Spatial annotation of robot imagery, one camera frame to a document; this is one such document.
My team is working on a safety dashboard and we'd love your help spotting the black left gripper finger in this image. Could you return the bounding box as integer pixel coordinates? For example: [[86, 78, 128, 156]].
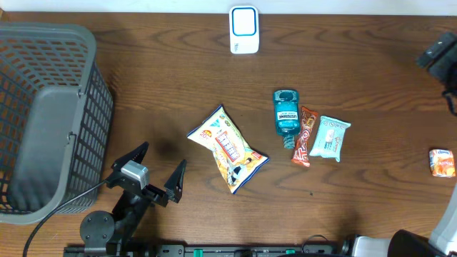
[[111, 141, 149, 171], [164, 159, 187, 203]]

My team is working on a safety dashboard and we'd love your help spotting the yellow snack bag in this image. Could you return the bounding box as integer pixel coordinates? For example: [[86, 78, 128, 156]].
[[187, 105, 269, 194]]

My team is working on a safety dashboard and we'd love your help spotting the red brown snack packet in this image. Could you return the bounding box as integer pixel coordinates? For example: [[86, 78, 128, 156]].
[[291, 106, 318, 167]]

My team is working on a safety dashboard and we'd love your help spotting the teal mouthwash bottle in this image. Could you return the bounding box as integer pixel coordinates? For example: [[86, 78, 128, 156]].
[[273, 89, 301, 149]]

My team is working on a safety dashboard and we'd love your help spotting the pale green wipes pack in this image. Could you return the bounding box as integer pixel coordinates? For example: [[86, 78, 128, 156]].
[[309, 116, 351, 162]]

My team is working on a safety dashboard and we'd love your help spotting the small orange juice carton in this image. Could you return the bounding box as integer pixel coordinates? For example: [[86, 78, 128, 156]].
[[429, 149, 456, 178]]

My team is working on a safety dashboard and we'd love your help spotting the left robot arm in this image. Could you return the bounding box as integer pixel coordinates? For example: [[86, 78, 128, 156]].
[[80, 142, 187, 256]]

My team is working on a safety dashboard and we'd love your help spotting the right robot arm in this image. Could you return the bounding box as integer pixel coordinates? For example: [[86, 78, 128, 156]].
[[340, 32, 456, 257]]

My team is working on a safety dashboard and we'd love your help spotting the white barcode scanner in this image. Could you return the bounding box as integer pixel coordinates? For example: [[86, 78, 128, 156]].
[[228, 6, 260, 54]]

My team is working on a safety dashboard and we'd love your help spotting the grey plastic shopping basket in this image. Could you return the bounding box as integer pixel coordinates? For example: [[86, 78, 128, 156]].
[[1, 22, 114, 225]]

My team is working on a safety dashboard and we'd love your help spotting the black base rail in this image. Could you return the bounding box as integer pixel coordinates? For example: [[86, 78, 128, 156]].
[[63, 243, 343, 257]]

